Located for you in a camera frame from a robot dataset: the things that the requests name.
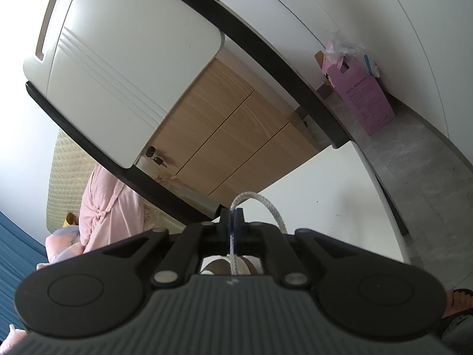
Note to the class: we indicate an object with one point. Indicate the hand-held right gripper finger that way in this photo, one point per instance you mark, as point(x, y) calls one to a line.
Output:
point(237, 231)
point(230, 231)

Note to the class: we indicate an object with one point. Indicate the brown and white sneaker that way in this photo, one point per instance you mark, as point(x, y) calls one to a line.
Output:
point(221, 266)

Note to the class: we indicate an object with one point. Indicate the grey white shoelace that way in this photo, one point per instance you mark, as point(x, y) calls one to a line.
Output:
point(249, 195)

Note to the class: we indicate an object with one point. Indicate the cabinet lock with keys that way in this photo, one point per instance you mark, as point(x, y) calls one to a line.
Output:
point(157, 159)

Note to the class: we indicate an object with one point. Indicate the wooden drawer cabinet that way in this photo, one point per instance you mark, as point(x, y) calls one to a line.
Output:
point(236, 125)

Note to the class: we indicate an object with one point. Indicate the pink cloth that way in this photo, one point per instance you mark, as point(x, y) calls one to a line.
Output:
point(107, 210)

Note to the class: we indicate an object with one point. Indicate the purple peach cloth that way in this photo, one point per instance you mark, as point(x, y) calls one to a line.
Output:
point(62, 242)

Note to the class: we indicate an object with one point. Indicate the bed with pink bedding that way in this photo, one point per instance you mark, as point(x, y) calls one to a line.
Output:
point(66, 177)

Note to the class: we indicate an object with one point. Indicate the pink cardboard box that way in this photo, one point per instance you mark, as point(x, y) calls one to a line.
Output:
point(366, 96)

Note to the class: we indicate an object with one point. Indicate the blue plastic stick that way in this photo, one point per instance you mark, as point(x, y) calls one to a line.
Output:
point(367, 63)

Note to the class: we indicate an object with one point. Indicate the clear plastic bag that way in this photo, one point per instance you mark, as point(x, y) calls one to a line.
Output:
point(345, 46)

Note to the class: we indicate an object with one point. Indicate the blue curtain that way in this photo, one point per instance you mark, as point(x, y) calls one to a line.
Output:
point(18, 266)

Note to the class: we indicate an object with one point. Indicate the person's foot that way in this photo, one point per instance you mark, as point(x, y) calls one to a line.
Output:
point(460, 301)

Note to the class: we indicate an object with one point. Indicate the white chair with black frame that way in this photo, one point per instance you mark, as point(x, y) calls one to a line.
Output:
point(129, 63)

